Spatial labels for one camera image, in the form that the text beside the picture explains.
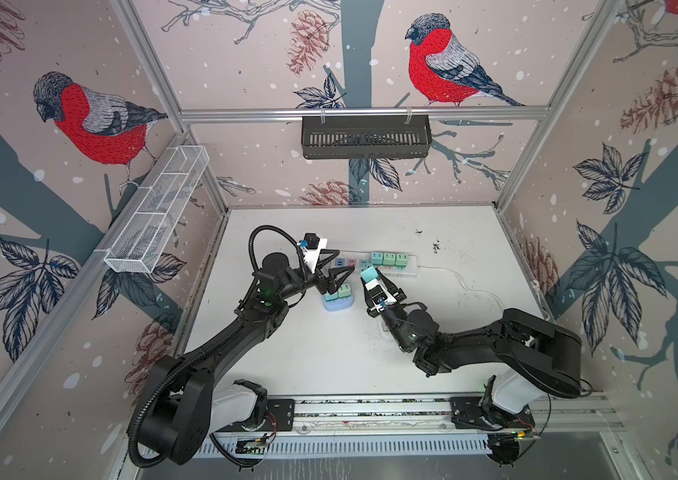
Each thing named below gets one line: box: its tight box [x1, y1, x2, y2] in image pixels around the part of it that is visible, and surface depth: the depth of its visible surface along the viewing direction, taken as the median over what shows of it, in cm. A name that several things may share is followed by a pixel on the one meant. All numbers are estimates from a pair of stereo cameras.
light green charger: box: [394, 253, 408, 267], surface depth 100 cm
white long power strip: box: [327, 251, 418, 277], surface depth 101 cm
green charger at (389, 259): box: [383, 252, 396, 266], surface depth 100 cm
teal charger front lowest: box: [360, 266, 379, 283], surface depth 76 cm
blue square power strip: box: [322, 285, 355, 312], surface depth 94 cm
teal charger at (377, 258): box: [371, 252, 383, 266], surface depth 99 cm
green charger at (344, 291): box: [338, 283, 351, 298], surface depth 91 cm
